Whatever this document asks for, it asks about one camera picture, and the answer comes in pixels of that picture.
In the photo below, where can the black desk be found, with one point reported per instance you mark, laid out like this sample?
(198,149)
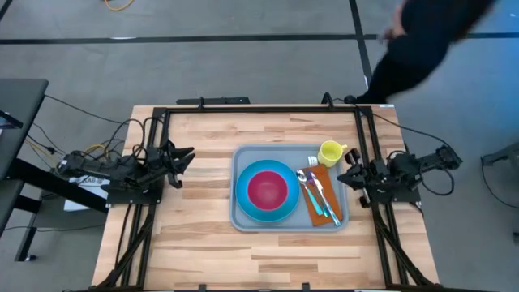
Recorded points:
(20,121)

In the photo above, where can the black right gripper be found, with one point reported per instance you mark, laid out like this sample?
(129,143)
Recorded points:
(375,175)

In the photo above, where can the black metal table frame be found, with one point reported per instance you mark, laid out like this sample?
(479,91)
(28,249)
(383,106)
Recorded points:
(263,109)

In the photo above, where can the orange cloth napkin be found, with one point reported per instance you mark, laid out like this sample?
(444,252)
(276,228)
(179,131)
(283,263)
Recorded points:
(334,194)

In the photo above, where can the blue plate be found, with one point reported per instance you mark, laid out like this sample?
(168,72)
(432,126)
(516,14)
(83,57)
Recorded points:
(243,190)

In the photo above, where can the white paper sheet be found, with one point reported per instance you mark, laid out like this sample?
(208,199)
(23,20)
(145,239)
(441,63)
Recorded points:
(81,203)

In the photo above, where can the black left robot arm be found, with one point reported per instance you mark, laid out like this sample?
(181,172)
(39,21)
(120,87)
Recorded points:
(105,168)

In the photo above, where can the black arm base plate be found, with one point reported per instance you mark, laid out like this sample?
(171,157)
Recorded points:
(401,196)
(134,196)

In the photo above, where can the yellow cup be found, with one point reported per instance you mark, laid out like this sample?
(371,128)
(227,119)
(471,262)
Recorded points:
(330,154)

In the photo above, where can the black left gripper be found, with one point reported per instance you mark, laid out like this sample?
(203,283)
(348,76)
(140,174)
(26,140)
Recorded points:
(158,164)

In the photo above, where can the person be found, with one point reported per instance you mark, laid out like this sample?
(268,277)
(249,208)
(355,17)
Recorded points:
(425,48)

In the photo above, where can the black power strip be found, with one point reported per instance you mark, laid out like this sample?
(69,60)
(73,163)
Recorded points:
(227,100)

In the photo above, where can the small white packet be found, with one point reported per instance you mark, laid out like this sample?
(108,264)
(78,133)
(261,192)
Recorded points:
(312,160)

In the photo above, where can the pink bowl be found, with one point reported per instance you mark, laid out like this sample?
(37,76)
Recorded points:
(267,190)

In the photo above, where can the person's hand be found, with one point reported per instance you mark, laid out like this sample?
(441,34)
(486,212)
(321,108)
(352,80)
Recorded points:
(395,30)

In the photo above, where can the black table clamp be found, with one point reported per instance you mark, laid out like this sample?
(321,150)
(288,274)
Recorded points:
(201,104)
(327,99)
(202,288)
(306,287)

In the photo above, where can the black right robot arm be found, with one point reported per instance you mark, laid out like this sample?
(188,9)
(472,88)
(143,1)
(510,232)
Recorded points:
(409,166)

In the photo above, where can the grey plastic tray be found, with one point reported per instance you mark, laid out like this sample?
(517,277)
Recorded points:
(292,152)

